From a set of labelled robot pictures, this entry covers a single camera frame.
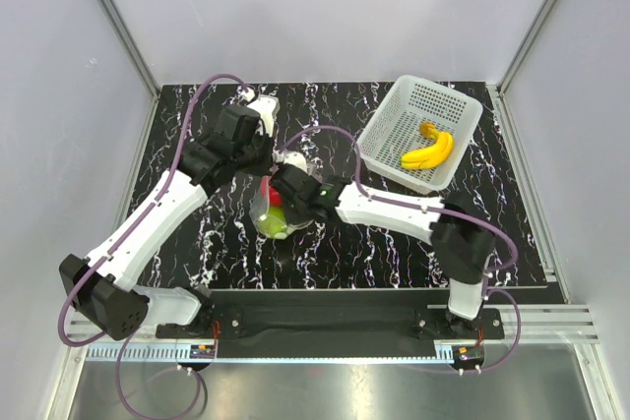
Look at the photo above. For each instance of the clear dotted zip top bag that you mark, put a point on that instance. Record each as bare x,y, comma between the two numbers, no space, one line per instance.
260,204

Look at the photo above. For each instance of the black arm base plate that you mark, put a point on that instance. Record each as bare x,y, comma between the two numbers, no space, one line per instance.
332,324

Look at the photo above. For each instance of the left aluminium frame post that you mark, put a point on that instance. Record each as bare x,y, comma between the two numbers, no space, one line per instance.
130,46

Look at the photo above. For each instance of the green apple toy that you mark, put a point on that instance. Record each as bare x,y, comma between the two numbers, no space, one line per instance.
272,224

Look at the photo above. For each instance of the right aluminium frame post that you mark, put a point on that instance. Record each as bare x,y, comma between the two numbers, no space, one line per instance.
536,27

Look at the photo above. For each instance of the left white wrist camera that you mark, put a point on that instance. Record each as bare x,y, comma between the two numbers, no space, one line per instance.
267,107

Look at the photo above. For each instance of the slotted white cable duct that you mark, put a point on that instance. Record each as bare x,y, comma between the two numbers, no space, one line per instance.
152,352

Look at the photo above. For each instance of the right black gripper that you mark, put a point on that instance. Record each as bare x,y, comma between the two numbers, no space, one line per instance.
288,213

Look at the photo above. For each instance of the aluminium frame post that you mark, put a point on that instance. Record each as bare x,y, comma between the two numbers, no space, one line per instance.
130,46
536,27

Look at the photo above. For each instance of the yellow banana bunch toy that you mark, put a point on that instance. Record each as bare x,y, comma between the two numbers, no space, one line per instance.
432,156

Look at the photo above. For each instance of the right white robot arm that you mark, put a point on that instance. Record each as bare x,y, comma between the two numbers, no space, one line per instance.
461,244

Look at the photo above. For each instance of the black marble pattern mat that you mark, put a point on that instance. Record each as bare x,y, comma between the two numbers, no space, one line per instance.
219,247

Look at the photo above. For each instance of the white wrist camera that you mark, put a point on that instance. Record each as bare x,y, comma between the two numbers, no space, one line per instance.
294,158
267,107

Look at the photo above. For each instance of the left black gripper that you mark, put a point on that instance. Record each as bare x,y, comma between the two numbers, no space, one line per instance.
265,167

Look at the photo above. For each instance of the white plastic basket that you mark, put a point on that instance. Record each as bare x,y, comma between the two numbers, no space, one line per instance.
393,130

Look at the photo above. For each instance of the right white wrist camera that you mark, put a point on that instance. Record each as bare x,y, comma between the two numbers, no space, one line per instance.
294,158

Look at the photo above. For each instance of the red apple toy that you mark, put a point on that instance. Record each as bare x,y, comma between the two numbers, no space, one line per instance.
274,197

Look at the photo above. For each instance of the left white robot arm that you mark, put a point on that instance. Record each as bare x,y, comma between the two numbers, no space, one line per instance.
102,286

